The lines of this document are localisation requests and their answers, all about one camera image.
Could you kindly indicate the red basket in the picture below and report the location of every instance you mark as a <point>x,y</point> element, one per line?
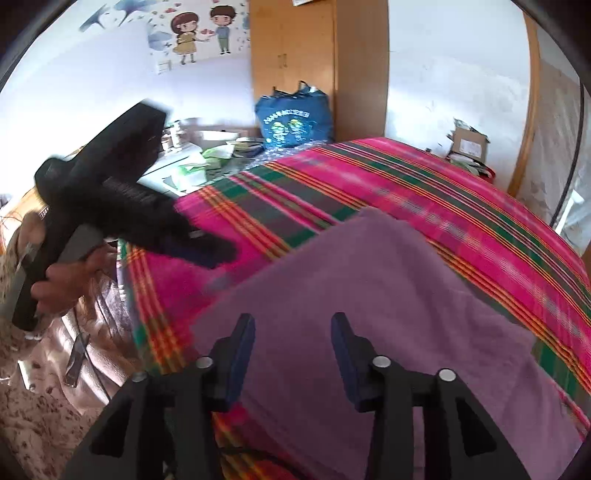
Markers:
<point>487,174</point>

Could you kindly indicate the purple fleece pants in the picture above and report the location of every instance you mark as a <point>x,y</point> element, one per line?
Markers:
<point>369,277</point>

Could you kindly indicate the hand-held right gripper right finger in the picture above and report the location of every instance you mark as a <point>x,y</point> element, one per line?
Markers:
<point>342,360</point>

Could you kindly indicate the wooden door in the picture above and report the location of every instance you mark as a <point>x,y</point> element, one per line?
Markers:
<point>526,115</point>

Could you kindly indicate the wooden wardrobe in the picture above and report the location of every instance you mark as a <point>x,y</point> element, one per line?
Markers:
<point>295,46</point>

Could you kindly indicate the cartoon wall sticker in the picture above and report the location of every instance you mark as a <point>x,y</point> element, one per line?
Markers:
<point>184,32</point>

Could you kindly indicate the pink plaid bed sheet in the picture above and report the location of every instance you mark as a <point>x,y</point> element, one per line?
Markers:
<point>461,207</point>

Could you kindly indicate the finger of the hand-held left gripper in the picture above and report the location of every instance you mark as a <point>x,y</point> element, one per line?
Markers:
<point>207,251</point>

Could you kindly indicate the white light switch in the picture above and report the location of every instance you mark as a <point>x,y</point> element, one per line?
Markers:
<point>163,67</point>

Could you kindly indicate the cardboard box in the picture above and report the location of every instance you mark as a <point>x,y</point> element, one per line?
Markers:
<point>468,145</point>

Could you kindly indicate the green tissue pack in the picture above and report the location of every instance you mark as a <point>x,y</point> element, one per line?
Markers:
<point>189,177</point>
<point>217,157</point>

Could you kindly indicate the blue printed tote bag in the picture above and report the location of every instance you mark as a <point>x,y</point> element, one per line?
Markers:
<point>291,124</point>

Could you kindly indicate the person's left hand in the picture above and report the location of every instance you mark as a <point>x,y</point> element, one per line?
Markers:
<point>60,288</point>

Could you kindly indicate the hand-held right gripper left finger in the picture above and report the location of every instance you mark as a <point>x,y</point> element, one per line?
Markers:
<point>242,355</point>

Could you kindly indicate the dark zipper pull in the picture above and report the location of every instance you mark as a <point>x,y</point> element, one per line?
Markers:
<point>76,362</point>

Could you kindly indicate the person's floral quilted jacket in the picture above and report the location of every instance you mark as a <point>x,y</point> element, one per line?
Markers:
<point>46,415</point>

